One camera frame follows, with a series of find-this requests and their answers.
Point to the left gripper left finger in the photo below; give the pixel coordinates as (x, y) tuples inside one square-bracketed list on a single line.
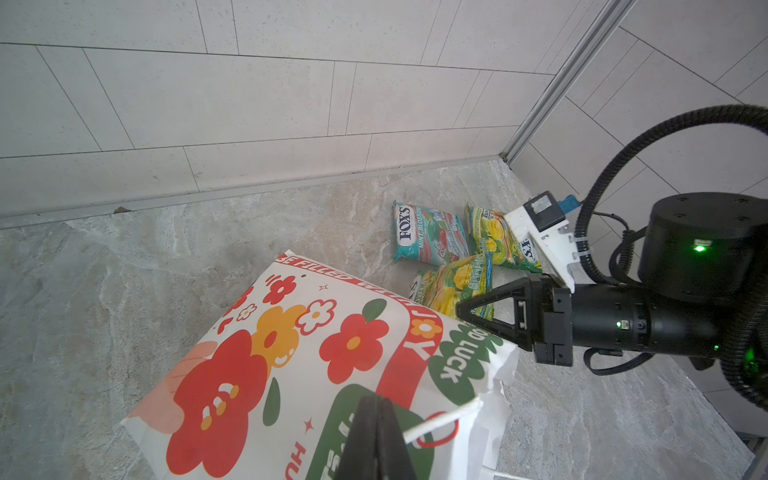
[(359, 458)]

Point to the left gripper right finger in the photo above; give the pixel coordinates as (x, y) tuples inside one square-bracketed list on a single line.
[(393, 461)]

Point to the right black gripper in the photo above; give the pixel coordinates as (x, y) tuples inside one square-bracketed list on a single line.
[(605, 317)]

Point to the yellow green Fox's candy bag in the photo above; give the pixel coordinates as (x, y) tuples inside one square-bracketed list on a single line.
[(489, 233)]

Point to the green Fox's spring tea bag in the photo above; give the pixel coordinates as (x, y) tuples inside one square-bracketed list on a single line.
[(451, 284)]

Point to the teal Fox's candy bag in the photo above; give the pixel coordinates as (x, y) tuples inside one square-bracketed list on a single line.
[(428, 235)]

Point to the white floral paper bag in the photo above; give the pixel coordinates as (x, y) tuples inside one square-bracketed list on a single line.
[(270, 392)]

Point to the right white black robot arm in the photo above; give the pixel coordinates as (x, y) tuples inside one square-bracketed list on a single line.
[(700, 292)]

